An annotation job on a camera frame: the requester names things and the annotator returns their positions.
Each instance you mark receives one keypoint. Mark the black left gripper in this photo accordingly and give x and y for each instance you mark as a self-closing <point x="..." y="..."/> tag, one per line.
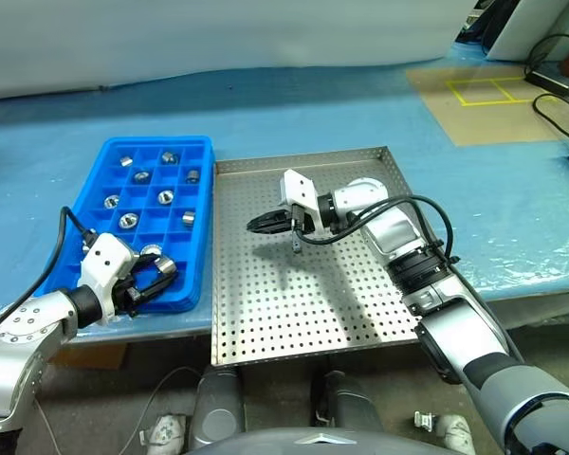
<point x="125" y="291"/>

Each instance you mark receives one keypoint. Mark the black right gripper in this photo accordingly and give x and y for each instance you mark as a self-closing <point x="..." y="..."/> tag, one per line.
<point x="299" y="219"/>

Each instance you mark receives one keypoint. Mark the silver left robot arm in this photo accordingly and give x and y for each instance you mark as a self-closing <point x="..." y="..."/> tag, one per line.
<point x="14" y="341"/>

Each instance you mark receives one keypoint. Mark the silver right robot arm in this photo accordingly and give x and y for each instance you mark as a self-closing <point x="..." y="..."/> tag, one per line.
<point x="455" y="308"/>

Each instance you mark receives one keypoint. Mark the blue compartment tray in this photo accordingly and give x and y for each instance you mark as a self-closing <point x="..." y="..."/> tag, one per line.
<point x="189" y="265"/>

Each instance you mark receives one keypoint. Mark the brown cardboard piece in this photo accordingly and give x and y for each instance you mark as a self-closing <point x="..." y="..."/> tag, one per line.
<point x="90" y="356"/>

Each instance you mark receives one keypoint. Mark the perforated metal tray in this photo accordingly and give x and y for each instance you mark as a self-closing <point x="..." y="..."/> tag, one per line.
<point x="275" y="308"/>

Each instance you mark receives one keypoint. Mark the grey left robot leg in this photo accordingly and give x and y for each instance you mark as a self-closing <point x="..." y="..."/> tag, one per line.
<point x="218" y="407"/>

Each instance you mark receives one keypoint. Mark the grey robot leg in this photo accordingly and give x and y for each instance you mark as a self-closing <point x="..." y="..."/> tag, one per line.
<point x="218" y="407"/>
<point x="346" y="403"/>

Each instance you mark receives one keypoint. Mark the white backdrop sheet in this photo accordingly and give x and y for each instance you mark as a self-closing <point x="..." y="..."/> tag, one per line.
<point x="218" y="38"/>

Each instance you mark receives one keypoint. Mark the grey right robot leg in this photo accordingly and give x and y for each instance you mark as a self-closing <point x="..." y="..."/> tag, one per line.
<point x="346" y="403"/>

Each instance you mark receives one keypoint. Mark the blue plastic table cover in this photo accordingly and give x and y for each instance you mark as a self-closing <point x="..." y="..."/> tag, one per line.
<point x="479" y="213"/>

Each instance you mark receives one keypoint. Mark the grey robot torso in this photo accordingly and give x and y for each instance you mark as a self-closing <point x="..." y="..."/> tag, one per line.
<point x="322" y="443"/>

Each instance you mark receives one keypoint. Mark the brown cardboard mat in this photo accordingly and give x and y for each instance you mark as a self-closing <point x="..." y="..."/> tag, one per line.
<point x="483" y="123"/>

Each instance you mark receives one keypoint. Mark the black bag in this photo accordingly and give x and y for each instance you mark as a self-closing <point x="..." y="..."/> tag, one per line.
<point x="483" y="23"/>

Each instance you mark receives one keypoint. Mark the small black power adapter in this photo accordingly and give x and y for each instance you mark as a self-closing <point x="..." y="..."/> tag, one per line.
<point x="550" y="81"/>

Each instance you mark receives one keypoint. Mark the white panel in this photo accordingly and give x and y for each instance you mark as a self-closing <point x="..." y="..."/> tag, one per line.
<point x="536" y="28"/>

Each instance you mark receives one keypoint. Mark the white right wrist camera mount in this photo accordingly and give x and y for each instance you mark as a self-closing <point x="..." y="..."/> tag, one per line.
<point x="296" y="189"/>

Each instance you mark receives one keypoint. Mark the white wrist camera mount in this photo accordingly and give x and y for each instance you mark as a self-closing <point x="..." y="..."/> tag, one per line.
<point x="106" y="258"/>
<point x="296" y="189"/>

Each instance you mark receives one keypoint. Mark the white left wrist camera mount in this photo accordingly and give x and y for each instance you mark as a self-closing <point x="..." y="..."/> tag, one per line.
<point x="106" y="258"/>

